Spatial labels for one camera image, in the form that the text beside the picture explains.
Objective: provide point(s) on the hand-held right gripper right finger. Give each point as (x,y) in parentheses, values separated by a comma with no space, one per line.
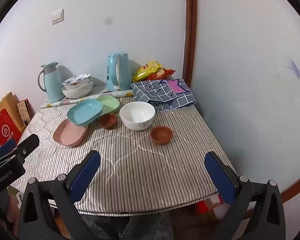
(220,177)

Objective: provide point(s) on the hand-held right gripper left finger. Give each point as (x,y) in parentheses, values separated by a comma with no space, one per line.
(86,173)

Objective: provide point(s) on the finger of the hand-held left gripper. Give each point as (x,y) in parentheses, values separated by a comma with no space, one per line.
(28,142)
(6,145)

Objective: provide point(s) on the pink plate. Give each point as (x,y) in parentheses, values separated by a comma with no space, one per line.
(67,136)

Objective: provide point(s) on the small brown bowl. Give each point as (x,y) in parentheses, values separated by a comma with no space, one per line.
(107,122)
(161,133)

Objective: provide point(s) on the blue plate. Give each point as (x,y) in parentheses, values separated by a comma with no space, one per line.
(83,111)

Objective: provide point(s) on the green plate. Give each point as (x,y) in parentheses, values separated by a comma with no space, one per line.
(111,103)

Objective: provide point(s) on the red paper bag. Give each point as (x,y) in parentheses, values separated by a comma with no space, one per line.
(5,130)

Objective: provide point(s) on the patterned brown box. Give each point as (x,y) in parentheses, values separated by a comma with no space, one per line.
(24,112)

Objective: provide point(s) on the red plastic object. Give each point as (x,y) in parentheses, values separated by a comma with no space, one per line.
(205,205)

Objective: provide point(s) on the striped quilted table cover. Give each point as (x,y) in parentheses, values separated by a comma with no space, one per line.
(140,167)

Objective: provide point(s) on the rolled floral tablecloth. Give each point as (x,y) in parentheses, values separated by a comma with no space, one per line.
(65,102)

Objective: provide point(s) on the light blue thermos jug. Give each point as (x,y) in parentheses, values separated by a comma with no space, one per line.
(52,85)

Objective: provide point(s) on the large white swirl bowl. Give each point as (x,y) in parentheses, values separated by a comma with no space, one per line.
(77,93)

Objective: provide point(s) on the person's legs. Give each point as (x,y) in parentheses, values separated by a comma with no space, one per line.
(140,227)

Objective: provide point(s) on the blue red patterned bowl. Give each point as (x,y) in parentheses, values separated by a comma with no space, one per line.
(76,83)

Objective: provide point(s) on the brown wooden baseboard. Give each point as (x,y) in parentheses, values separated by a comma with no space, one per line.
(296,186)

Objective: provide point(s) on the grey checkered cloth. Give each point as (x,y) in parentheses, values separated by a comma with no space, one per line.
(150,93)

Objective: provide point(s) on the light blue electric kettle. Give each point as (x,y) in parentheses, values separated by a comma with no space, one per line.
(112,72)

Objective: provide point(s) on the red chip bag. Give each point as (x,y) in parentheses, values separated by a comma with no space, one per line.
(163,73)

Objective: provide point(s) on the yellow chip bag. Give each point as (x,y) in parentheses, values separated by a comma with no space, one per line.
(147,71)

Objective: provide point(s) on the white light switch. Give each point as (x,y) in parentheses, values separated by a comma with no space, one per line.
(57,16)

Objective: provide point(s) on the brown wooden door frame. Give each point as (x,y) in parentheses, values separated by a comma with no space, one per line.
(190,30)

